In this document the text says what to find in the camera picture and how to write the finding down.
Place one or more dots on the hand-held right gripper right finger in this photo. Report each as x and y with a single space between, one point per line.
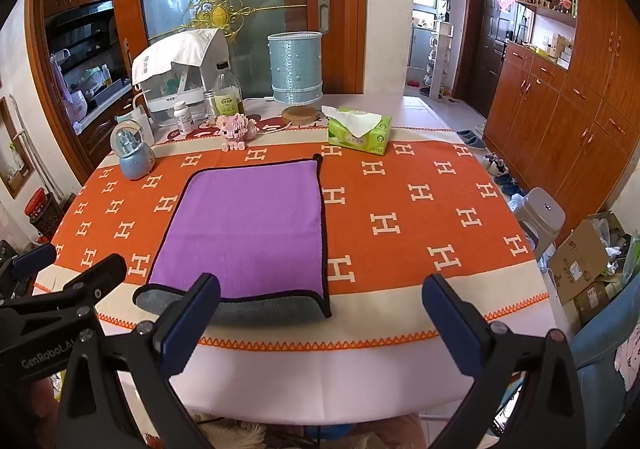
452 324

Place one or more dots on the white pill bottle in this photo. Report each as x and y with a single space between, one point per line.
183 118

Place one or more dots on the grey plastic stool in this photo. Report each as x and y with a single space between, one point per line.
541 216

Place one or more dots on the purple towel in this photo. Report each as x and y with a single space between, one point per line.
250 229

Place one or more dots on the blue chair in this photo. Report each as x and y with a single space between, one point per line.
607 359

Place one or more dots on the blue snow globe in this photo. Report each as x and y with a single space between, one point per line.
134 149

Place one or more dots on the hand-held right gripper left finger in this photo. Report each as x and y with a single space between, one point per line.
186 335

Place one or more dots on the clear glass bottle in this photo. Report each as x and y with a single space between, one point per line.
226 96

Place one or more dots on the white shoe rack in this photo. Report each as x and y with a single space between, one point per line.
440 59

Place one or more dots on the white cloth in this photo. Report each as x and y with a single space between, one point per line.
172 54

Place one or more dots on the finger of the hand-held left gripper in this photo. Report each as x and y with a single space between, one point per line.
32 259
75 284

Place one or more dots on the green tissue pack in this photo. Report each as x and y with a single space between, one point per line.
360 129

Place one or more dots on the wooden cabinet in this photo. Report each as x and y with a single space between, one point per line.
575 94

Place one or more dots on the grey slippers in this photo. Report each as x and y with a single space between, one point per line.
470 138

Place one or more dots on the orange patterned tablecloth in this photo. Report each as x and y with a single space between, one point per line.
310 239

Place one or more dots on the cardboard box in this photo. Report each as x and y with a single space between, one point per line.
585 261

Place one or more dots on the pink block figure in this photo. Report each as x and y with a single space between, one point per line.
236 130

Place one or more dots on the white sterilizer box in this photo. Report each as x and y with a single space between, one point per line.
195 79

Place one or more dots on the dark entrance door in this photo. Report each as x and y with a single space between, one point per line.
492 44

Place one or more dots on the blue cylindrical lamp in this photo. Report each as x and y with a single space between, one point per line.
296 74

